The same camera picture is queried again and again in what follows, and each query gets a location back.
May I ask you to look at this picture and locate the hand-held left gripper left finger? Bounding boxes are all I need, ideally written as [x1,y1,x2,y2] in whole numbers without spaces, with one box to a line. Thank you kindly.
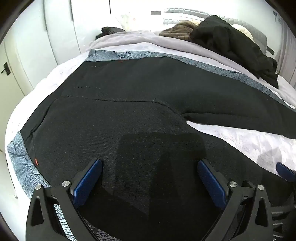
[25,158,103,241]

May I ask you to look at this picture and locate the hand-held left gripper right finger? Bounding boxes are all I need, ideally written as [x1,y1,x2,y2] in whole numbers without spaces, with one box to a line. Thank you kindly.
[197,159,274,241]

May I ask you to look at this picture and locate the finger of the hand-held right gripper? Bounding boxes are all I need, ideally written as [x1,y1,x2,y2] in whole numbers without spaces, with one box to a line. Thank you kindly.
[277,162,296,183]

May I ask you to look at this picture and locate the black pants with patterned trim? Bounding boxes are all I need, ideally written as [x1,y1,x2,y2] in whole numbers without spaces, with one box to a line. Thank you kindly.
[7,49,296,241]

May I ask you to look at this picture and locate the lavender bed blanket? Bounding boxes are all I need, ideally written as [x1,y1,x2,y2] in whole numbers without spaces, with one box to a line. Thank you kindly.
[5,30,296,202]

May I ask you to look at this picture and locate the white door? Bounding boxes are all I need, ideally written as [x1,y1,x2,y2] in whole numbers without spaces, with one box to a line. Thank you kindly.
[0,38,41,98]

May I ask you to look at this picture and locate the grey headboard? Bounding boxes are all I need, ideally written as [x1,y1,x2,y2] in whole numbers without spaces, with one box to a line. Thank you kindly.
[243,22,275,56]

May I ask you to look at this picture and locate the black jacket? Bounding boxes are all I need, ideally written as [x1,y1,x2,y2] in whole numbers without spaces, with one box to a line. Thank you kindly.
[190,15,279,89]

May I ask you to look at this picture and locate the cream plush cushion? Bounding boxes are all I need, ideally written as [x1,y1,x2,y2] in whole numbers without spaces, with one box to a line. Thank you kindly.
[231,24,253,43]

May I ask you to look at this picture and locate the small black cloth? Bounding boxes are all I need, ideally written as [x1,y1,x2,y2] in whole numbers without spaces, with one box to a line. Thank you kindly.
[95,27,126,39]

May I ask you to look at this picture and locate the white wardrobe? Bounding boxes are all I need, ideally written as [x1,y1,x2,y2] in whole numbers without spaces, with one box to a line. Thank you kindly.
[43,0,130,65]

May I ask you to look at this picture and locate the brown furry garment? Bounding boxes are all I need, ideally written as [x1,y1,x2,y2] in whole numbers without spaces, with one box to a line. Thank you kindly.
[159,20,200,42]

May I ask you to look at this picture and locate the white floral pillow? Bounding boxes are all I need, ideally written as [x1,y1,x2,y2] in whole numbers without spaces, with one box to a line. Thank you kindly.
[117,10,139,32]

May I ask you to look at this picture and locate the grey quilted pillow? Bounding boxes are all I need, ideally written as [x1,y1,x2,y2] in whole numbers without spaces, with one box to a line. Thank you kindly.
[150,7,234,26]

